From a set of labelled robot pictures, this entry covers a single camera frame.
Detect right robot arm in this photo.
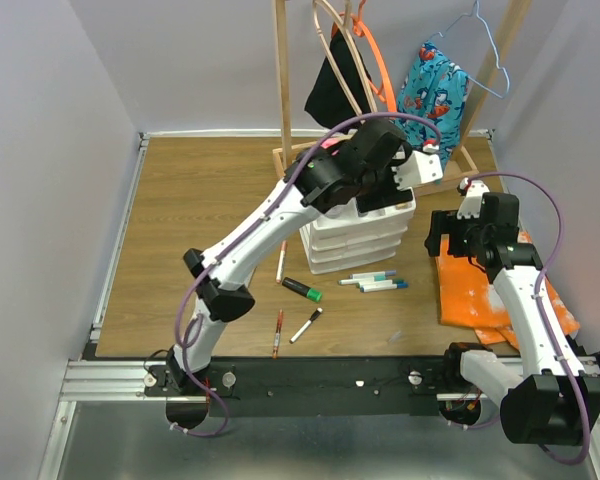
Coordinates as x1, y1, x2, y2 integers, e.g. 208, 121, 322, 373
424, 191, 600, 449

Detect aluminium frame rails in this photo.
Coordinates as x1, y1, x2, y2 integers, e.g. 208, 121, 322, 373
41, 136, 600, 479

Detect black green highlighter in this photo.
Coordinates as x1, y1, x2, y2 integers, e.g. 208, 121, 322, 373
281, 277, 322, 303

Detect blue fish print garment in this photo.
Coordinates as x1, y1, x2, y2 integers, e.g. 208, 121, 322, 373
396, 42, 469, 170

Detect purple cap marker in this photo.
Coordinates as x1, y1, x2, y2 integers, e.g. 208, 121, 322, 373
349, 270, 397, 279

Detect blue wire hanger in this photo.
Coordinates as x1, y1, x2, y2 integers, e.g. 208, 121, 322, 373
426, 1, 512, 100

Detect teal cap marker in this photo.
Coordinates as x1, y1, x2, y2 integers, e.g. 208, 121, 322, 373
338, 275, 392, 286

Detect orange white tie-dye cloth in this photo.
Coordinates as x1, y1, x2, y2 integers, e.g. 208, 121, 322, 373
432, 230, 581, 357

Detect wooden clothes rack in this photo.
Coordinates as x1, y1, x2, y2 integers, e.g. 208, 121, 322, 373
272, 0, 532, 195

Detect white plastic drawer organizer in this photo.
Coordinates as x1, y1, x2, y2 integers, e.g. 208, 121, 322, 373
300, 199, 416, 275

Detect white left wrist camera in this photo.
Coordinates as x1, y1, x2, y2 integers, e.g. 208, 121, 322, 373
392, 143, 443, 191

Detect pink cap white marker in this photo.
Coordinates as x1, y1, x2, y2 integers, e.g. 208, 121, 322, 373
275, 240, 288, 284

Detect black cap white marker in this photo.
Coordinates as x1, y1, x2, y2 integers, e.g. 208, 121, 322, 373
289, 307, 323, 344

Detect red pen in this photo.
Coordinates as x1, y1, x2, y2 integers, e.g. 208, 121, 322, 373
272, 309, 284, 359

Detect black shorts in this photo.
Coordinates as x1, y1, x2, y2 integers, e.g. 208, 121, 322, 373
304, 32, 371, 129

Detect blue cap marker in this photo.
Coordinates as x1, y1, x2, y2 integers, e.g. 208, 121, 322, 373
360, 282, 408, 293

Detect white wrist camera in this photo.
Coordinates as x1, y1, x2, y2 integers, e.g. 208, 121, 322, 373
392, 143, 443, 191
456, 178, 490, 220

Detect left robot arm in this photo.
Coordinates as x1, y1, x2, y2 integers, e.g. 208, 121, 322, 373
167, 118, 411, 395

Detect orange plastic hanger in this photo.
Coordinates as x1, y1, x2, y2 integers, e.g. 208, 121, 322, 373
331, 0, 399, 114

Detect beige wooden hanger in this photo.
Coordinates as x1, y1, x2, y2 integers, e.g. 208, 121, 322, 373
311, 0, 380, 117

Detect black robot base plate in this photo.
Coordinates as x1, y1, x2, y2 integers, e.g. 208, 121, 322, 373
144, 355, 498, 428

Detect pink lid pencil tube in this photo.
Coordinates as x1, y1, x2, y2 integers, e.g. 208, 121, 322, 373
321, 137, 345, 154

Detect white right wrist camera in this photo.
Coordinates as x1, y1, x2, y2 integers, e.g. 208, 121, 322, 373
456, 178, 490, 220

